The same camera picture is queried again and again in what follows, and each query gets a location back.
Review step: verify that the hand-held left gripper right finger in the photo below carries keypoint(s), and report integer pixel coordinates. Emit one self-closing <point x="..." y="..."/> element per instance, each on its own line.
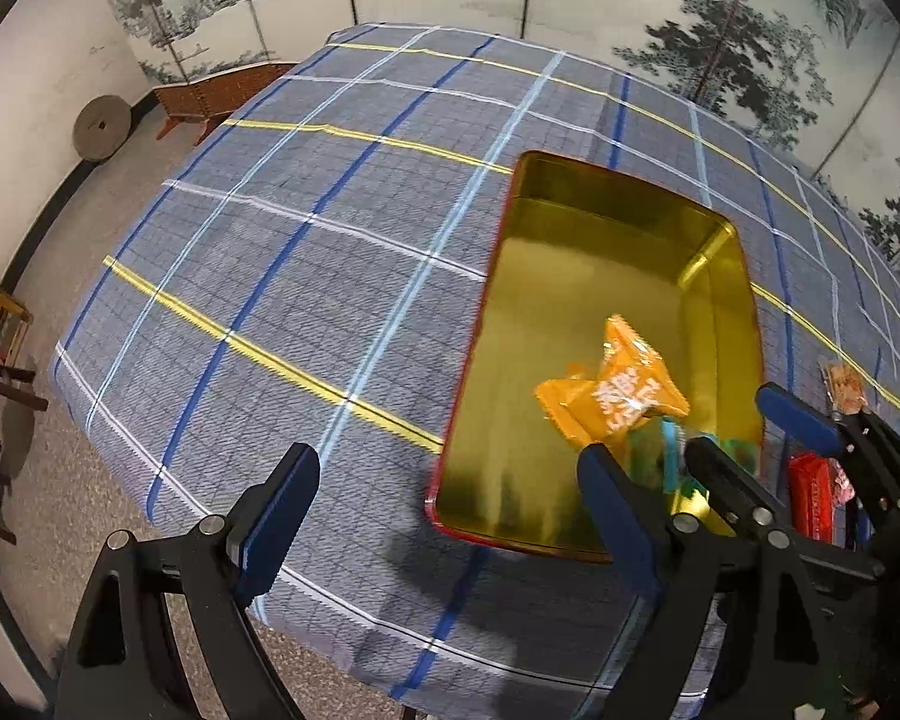
<point x="619" y="517"/>

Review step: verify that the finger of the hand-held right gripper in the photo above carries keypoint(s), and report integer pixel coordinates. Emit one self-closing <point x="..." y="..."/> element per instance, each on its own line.
<point x="799" y="420"/>
<point x="727" y="484"/>

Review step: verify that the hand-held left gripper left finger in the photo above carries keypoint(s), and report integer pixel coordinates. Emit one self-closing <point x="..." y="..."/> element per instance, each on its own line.
<point x="281" y="532"/>

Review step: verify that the teal snack packet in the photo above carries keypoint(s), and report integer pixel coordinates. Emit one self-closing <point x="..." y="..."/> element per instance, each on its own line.
<point x="671" y="450"/>

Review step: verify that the red snack packet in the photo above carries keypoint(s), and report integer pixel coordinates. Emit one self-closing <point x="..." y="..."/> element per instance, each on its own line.
<point x="810" y="495"/>

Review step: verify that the large orange snack packet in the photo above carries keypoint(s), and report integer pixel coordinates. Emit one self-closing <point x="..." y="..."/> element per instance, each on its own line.
<point x="634" y="382"/>

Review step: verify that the gold metal tin box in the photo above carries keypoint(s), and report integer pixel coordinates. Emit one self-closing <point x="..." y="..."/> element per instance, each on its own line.
<point x="570" y="277"/>

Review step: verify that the clear packet of orange snacks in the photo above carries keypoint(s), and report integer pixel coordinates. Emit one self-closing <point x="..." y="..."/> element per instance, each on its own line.
<point x="844" y="386"/>

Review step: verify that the blue plaid tablecloth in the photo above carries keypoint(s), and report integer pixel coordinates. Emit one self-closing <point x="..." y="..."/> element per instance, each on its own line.
<point x="307" y="240"/>

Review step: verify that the round stone millstone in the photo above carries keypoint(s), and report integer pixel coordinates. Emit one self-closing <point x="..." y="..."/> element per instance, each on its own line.
<point x="101" y="127"/>

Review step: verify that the brown wooden bench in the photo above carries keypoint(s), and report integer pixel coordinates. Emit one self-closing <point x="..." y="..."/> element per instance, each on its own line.
<point x="210" y="94"/>

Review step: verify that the yellow metal frame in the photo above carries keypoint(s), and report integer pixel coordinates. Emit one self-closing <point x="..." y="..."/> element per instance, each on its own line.
<point x="11" y="307"/>

